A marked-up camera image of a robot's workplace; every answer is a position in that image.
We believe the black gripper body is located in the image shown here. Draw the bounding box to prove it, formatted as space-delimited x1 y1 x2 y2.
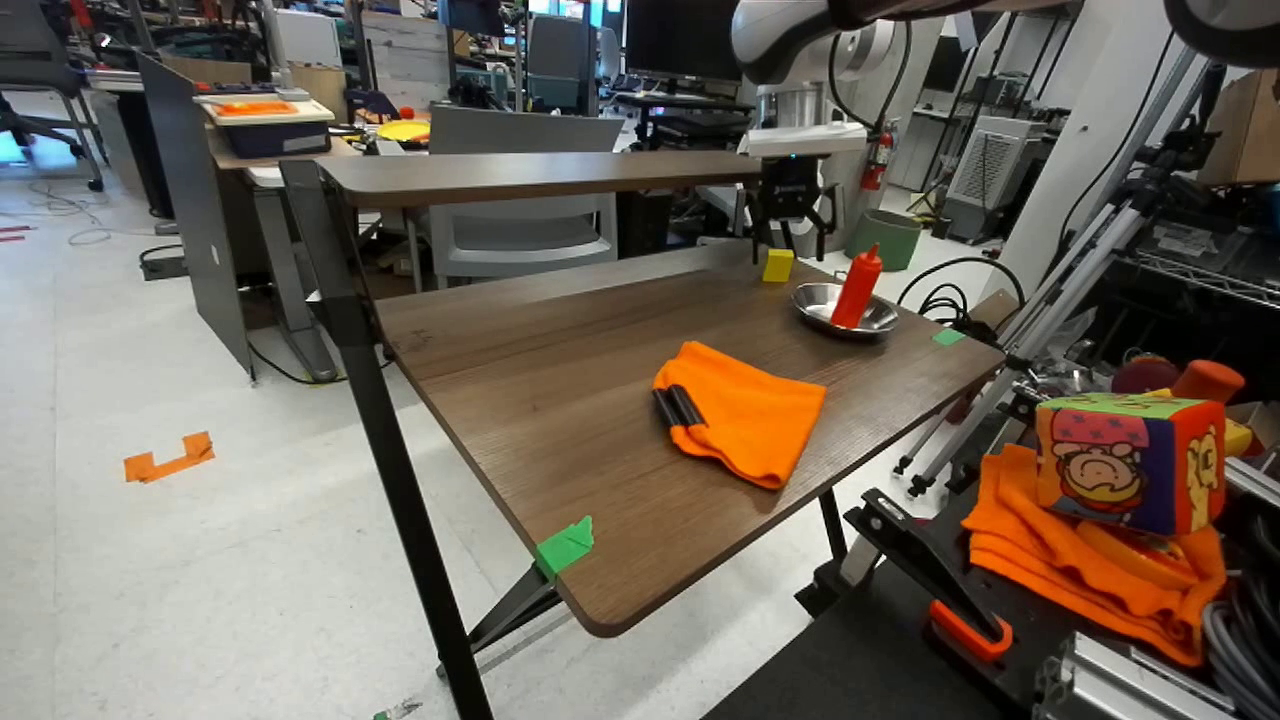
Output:
746 155 845 233

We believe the small black rectangular object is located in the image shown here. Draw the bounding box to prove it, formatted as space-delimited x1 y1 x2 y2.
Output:
647 378 708 432

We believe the red squeeze bottle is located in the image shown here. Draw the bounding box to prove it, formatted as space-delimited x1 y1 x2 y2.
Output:
828 246 887 332

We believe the silver metal pan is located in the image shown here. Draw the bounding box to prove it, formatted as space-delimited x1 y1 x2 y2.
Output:
792 281 903 342

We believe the green plastic bin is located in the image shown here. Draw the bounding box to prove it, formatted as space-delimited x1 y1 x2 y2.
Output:
842 209 929 276

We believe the red fire extinguisher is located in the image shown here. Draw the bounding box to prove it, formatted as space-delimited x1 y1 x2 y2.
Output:
855 124 895 197

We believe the folded orange cloth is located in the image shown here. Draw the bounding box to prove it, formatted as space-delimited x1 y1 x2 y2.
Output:
647 335 834 495

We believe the black computer monitor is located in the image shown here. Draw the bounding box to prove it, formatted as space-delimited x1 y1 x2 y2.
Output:
624 0 746 78

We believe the wooden raised desk shelf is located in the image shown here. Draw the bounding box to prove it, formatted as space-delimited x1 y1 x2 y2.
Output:
311 148 764 211

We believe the grey office chair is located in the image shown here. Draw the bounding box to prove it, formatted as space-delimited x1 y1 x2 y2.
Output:
423 100 629 291

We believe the grey metal tripod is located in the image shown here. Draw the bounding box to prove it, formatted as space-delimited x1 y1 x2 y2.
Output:
894 170 1176 500

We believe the colourful soft toy cube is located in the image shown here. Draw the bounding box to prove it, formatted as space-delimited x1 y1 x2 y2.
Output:
1032 386 1233 539

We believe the crumpled orange cloth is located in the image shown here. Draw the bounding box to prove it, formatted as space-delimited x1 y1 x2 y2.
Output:
960 441 1233 672

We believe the black robot cart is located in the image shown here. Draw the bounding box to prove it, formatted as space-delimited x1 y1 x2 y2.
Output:
701 556 1280 720

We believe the black box orange label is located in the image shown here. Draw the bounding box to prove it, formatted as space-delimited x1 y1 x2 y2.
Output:
198 86 337 158

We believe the orange floor tape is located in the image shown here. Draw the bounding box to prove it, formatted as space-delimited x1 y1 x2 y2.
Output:
120 429 220 489

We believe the black power cable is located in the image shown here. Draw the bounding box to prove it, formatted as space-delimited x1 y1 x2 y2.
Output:
894 250 1032 328

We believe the black bar clamp orange handle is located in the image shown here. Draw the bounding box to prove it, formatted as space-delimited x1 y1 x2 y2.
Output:
842 484 1017 672

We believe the black table leg frame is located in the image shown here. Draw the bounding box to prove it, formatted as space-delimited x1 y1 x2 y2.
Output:
279 155 565 720

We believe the aluminium extrusion rail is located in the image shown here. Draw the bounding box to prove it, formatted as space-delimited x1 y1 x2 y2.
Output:
1032 630 1236 720

